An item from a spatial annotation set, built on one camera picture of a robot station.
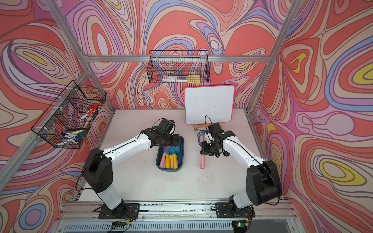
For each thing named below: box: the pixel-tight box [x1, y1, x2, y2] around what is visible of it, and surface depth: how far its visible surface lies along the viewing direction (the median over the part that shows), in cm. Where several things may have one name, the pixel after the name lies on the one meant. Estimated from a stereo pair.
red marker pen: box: [79, 104, 99, 120], surface depth 79 cm
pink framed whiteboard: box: [184, 84, 235, 126], surface depth 100 cm
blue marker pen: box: [60, 131, 82, 140], surface depth 71 cm
